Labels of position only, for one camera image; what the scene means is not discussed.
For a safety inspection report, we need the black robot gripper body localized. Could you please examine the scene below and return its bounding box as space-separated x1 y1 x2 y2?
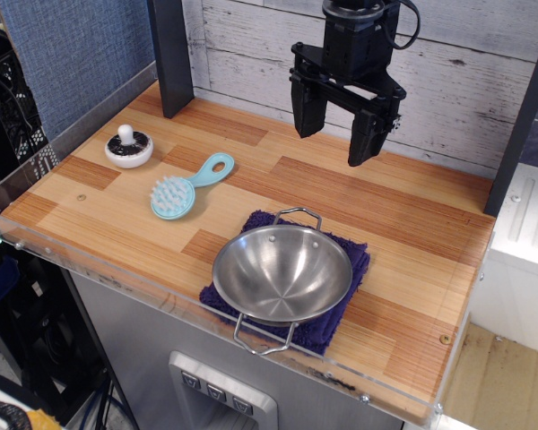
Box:
290 1 406 133

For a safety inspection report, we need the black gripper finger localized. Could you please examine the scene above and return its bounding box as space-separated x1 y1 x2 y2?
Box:
291 75 327 138
348 109 387 167

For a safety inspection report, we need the white toy mushroom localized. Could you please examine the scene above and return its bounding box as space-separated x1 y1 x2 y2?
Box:
105 125 154 169

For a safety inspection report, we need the light blue scrub brush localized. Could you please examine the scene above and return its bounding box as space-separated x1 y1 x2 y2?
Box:
150 153 235 220

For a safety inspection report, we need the white ridged box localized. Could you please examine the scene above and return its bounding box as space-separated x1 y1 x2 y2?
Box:
491 163 538 264

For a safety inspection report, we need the purple folded cloth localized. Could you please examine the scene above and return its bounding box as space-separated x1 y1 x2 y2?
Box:
199 210 370 355

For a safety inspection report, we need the clear acrylic table guard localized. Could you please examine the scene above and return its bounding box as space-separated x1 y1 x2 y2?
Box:
0 86 493 429

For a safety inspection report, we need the black plastic crate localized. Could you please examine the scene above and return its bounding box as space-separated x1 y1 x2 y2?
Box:
0 48 50 162

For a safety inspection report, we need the silver button panel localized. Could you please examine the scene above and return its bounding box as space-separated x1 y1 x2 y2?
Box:
169 351 279 429

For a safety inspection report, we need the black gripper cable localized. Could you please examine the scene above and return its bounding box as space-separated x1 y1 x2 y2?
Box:
380 0 421 50

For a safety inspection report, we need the dark right vertical post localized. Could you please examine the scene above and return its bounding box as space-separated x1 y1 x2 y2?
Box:
483 59 538 217

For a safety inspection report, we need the dark vertical post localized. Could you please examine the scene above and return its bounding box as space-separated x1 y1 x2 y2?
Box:
483 59 538 217
147 0 195 118

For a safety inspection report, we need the dark left vertical post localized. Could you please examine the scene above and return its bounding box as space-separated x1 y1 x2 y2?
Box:
147 0 195 118

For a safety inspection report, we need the stainless steel two-handled bowl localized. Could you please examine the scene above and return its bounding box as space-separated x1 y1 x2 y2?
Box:
213 207 353 356

